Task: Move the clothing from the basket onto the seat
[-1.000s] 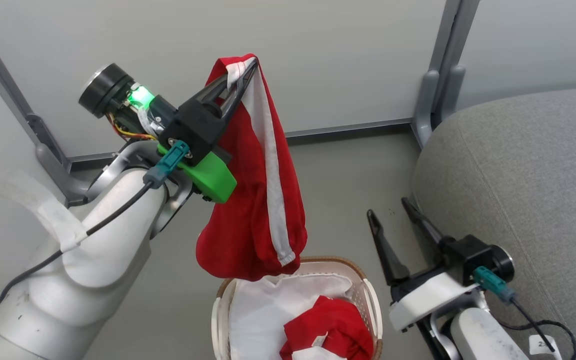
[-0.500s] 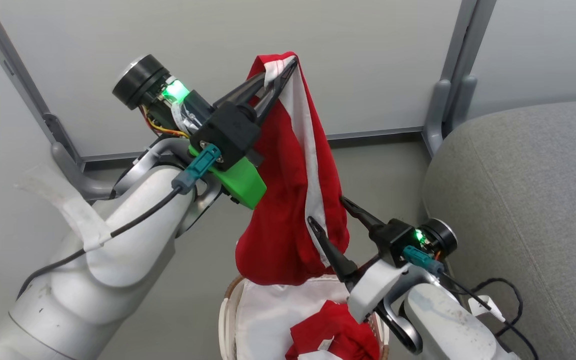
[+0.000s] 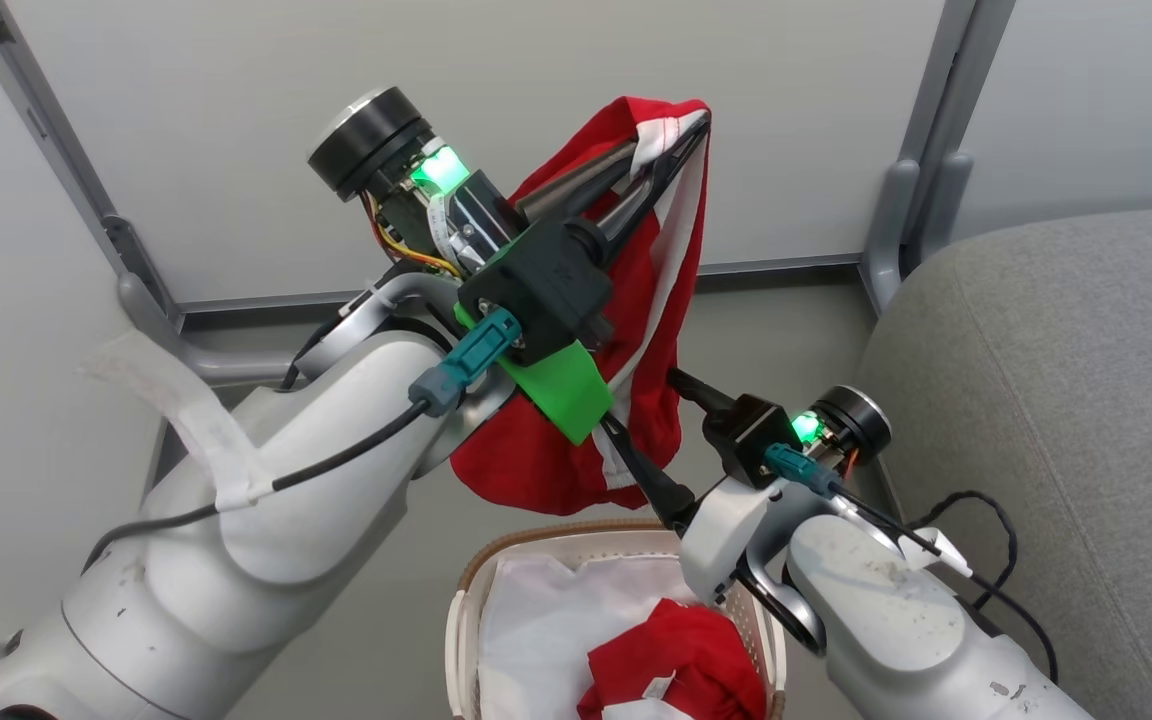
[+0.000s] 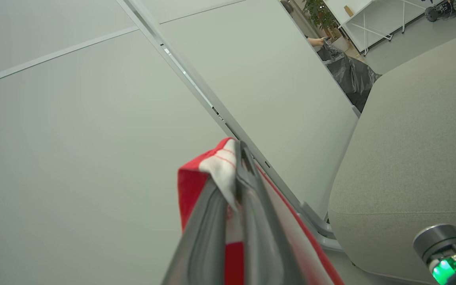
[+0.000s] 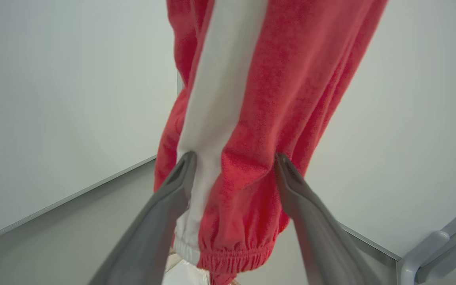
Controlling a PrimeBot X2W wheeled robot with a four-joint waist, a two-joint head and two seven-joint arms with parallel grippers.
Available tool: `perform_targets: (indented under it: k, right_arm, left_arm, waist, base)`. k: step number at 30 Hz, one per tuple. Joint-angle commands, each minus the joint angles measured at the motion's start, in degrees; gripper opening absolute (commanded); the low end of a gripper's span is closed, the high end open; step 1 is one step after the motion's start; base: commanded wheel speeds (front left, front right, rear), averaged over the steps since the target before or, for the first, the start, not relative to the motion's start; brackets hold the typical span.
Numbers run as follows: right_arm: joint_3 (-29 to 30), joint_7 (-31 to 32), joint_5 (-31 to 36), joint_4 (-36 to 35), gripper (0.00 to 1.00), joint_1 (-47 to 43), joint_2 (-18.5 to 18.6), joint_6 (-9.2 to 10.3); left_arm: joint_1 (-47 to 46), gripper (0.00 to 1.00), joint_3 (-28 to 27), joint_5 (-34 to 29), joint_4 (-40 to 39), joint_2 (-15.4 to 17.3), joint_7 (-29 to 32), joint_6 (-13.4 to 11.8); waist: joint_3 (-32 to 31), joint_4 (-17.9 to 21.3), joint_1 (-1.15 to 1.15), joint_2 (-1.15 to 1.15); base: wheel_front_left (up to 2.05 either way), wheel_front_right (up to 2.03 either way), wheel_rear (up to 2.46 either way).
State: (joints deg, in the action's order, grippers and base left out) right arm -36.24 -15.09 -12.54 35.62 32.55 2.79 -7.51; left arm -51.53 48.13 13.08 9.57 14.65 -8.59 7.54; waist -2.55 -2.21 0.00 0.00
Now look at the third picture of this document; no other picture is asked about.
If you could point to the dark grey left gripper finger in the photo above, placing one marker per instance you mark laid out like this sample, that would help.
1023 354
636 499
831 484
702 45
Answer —
671 160

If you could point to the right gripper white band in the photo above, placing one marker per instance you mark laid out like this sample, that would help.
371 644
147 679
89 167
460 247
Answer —
851 425

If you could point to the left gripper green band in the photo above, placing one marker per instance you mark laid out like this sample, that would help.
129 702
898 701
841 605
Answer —
376 140

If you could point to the red garment with white stripes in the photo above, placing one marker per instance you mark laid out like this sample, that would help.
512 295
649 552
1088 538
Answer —
536 460

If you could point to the red garment with white label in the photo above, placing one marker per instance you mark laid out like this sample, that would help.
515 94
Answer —
686 650

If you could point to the white laundry basket brown rim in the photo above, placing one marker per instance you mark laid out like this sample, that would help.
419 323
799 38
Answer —
461 620

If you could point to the white liner cloth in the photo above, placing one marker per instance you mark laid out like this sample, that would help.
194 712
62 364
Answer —
536 630

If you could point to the grey fabric sofa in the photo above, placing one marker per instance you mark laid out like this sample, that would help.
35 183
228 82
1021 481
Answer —
1066 400

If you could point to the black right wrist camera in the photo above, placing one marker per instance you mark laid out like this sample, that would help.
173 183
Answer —
746 435

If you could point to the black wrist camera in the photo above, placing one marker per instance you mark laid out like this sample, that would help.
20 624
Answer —
746 435
536 280

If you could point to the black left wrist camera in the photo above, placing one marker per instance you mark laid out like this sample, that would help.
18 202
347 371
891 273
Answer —
536 280

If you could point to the grey double partition post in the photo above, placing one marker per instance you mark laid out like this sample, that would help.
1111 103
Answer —
906 220

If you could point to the grey partition post with foot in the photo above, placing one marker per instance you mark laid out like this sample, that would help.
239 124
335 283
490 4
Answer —
86 190

